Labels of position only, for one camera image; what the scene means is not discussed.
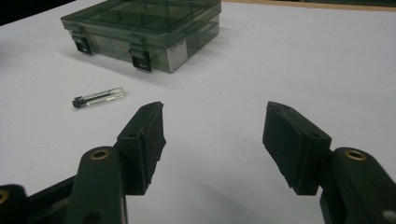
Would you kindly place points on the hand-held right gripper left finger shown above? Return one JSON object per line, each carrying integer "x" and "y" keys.
{"x": 137, "y": 149}

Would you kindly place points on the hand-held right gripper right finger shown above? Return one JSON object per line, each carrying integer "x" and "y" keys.
{"x": 295, "y": 146}

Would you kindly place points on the clear tube with black cap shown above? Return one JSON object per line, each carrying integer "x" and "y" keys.
{"x": 102, "y": 96}

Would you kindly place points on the smoky transparent plastic organizer box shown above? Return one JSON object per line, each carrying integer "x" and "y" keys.
{"x": 146, "y": 28}

